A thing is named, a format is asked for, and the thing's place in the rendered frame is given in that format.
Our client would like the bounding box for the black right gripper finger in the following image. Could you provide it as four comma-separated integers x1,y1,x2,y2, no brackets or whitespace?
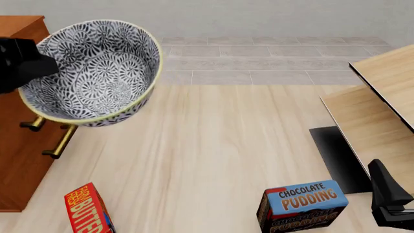
367,159,414,211

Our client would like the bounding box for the pale wooden rack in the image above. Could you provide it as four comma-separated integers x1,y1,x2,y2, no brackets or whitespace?
319,44,414,186

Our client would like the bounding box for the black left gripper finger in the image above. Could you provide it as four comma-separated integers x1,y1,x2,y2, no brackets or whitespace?
17,51,61,90

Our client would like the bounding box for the brass drawer handle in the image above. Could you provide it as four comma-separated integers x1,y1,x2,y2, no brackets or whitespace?
19,115,47,132
41,124,79,160

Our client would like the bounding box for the black white patterned bowl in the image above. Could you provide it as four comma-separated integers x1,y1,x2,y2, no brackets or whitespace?
17,19,164,128

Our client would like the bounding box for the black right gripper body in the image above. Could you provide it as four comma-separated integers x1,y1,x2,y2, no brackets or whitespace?
371,202,414,229

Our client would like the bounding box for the red butter box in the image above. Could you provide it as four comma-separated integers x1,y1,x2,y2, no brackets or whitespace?
63,182,117,233

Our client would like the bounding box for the red-brown wooden cabinet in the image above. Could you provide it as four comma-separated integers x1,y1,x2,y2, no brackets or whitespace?
0,16,79,214

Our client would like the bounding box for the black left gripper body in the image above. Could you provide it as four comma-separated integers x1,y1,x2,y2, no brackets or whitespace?
0,37,39,95

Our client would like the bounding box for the blue chocolate pudding box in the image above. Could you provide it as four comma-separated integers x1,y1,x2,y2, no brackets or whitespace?
256,179,350,233

